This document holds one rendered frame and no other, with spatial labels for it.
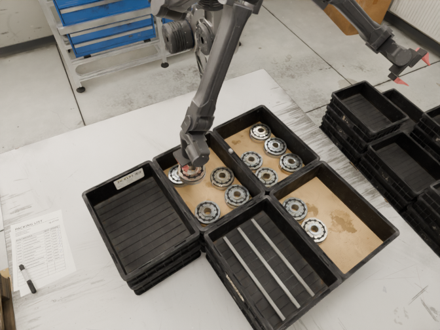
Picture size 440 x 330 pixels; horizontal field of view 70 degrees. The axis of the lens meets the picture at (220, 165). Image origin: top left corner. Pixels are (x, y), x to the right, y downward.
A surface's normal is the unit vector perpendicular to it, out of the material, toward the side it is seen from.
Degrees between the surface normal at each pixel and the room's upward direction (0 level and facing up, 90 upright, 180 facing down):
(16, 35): 90
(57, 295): 0
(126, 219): 0
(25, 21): 90
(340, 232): 0
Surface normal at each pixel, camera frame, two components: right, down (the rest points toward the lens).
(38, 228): 0.01, -0.58
